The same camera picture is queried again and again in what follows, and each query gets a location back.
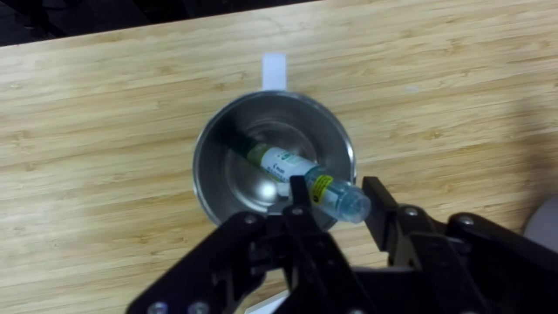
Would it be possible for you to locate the green white marker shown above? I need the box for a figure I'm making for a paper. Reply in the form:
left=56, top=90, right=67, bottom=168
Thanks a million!
left=219, top=123, right=374, bottom=224

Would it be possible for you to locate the white enamel mug blue print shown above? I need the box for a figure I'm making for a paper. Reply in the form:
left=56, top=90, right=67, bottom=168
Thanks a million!
left=191, top=52, right=358, bottom=233

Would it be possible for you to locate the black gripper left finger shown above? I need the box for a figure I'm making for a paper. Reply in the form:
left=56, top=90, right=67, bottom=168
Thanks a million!
left=124, top=174, right=374, bottom=314

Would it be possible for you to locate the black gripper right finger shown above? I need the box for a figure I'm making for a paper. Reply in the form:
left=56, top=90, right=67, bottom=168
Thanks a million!
left=363, top=174, right=558, bottom=314

